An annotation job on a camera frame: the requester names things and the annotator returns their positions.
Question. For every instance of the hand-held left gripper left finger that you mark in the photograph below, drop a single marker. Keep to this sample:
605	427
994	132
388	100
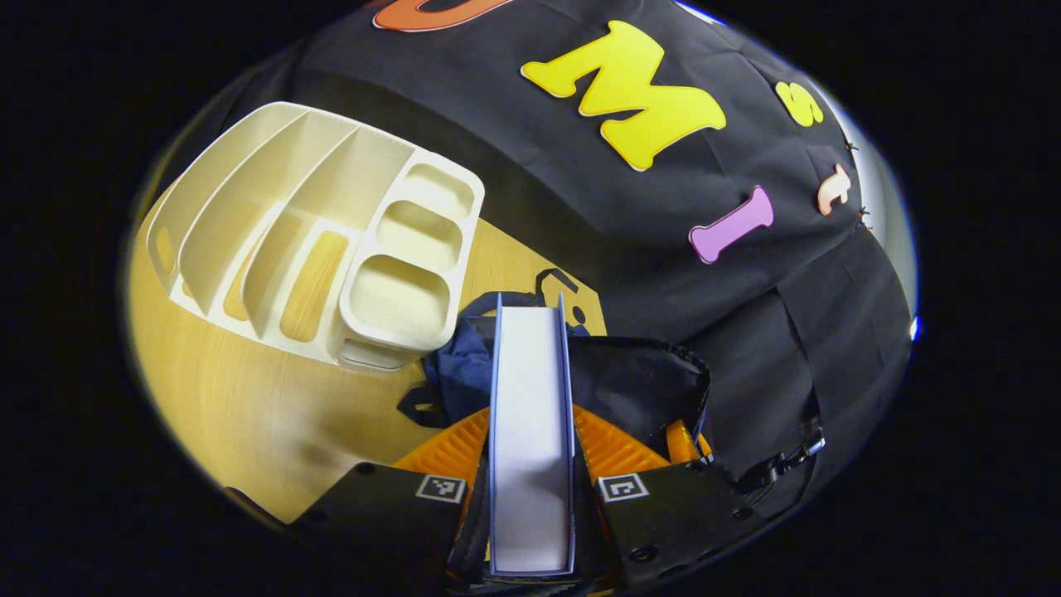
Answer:
390	514

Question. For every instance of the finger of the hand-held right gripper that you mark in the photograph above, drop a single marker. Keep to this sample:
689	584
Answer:
684	444

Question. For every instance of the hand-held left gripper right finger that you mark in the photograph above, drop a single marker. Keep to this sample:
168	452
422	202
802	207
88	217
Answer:
663	518

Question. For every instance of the blue schoolbag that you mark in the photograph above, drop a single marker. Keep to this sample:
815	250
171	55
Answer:
638	381

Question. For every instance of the white book with grey-blue spine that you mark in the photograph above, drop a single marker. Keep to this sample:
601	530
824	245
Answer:
530	414

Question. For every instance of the white bookshelf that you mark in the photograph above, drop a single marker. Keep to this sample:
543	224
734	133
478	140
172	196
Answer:
273	207

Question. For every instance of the small black round disc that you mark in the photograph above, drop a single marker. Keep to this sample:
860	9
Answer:
578	316

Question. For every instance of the black backdrop cloth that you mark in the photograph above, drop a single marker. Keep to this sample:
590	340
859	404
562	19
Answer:
580	215

